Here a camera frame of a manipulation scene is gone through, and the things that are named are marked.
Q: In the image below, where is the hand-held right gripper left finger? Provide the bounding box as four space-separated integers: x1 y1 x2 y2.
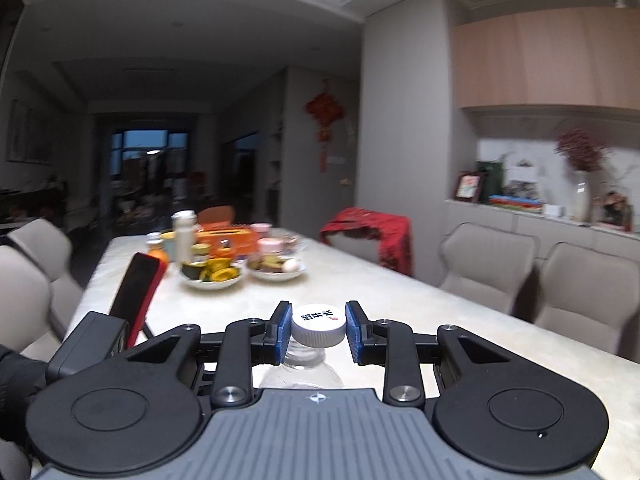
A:
125 301 293 408

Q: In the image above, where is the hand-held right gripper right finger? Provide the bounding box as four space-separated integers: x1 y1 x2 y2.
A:
345 300 511 406

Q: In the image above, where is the white bottle cap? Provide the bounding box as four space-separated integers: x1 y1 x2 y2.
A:
291 303 347 347

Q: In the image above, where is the clear plastic water bottle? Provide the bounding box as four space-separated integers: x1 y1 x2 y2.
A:
257 342 346 390

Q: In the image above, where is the small orange juice bottle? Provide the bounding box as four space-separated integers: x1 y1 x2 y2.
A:
146 232 168 263

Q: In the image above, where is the white thermos bottle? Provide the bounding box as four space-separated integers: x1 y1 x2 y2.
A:
171 211 196 263

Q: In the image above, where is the white plate with food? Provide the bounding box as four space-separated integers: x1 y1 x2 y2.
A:
246 255 307 281

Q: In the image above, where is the red smartphone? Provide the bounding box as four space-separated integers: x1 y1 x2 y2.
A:
109 252 166 348

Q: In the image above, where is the grey dining chair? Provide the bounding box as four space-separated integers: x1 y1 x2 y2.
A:
7 218 83 321
532 242 640 356
439 222 541 316
0 245 66 361

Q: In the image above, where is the pink cup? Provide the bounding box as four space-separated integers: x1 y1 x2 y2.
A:
257 237 286 259

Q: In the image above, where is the plate of pumpkin pieces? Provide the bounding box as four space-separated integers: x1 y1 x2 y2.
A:
180 257 246 290

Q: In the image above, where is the orange tissue box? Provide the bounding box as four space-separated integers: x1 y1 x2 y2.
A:
195 225 259 261

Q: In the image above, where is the red cloth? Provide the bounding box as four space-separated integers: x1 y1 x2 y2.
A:
320 207 413 277

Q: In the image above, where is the orange leather chair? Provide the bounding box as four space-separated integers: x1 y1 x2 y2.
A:
197 205 236 226

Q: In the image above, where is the grey sideboard cabinet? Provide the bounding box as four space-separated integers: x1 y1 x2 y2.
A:
444 199 640 281

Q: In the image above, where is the stack of books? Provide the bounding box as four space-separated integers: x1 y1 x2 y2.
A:
487 194 545 213

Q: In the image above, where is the white vase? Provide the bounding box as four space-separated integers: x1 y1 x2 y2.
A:
571 170 592 223

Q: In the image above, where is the glass flower display box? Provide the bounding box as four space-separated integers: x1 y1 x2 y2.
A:
592 191 633 233

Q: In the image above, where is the picture frame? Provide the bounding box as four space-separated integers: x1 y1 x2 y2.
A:
453 171 488 204

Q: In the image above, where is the framed wall picture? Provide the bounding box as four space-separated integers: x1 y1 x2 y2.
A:
7 99 53 165

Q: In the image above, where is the red knot wall ornament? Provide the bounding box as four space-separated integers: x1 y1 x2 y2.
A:
305 80 347 168

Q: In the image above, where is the wooden wall cabinet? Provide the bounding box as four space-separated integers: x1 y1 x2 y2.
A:
452 7 640 113

